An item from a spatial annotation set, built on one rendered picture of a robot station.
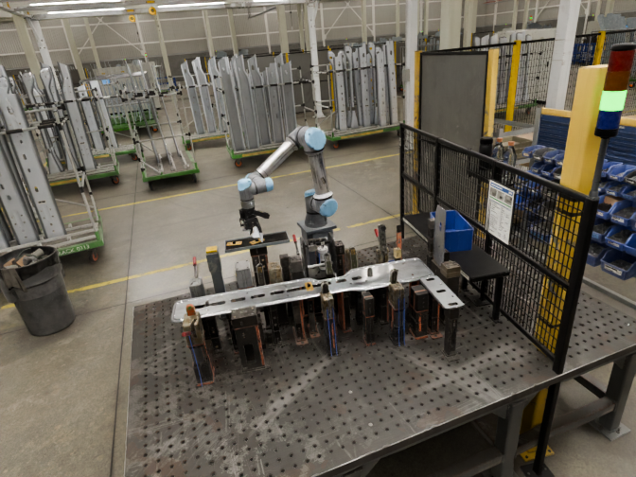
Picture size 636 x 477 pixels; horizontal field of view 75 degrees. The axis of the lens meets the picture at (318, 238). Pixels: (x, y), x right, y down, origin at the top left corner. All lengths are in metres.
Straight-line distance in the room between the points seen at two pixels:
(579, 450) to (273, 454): 1.79
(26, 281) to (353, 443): 3.16
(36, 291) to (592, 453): 4.17
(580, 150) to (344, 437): 1.48
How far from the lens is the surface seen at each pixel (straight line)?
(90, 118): 11.32
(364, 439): 1.90
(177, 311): 2.25
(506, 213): 2.30
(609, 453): 3.02
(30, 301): 4.36
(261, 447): 1.91
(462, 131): 4.52
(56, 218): 5.92
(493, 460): 2.50
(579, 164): 1.96
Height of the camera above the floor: 2.16
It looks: 25 degrees down
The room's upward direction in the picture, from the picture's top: 5 degrees counter-clockwise
